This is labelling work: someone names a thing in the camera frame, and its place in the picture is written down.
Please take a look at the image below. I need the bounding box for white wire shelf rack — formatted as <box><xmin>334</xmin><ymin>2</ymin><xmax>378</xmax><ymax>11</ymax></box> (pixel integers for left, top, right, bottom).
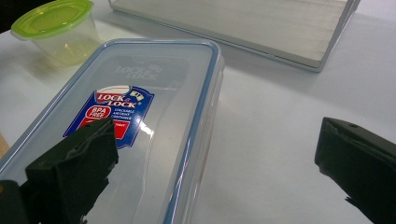
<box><xmin>107</xmin><ymin>0</ymin><xmax>362</xmax><ymax>73</ymax></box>

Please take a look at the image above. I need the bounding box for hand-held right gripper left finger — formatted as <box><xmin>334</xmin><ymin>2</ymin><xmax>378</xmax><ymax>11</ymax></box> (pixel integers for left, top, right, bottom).
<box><xmin>20</xmin><ymin>117</ymin><xmax>120</xmax><ymax>224</ymax></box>

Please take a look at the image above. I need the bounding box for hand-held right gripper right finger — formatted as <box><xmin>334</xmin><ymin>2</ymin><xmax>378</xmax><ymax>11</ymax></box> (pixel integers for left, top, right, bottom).
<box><xmin>314</xmin><ymin>117</ymin><xmax>396</xmax><ymax>224</ymax></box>

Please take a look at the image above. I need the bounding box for clear lidded food container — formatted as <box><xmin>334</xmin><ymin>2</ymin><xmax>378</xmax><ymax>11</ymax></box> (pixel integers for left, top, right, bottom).
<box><xmin>0</xmin><ymin>38</ymin><xmax>226</xmax><ymax>224</ymax></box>

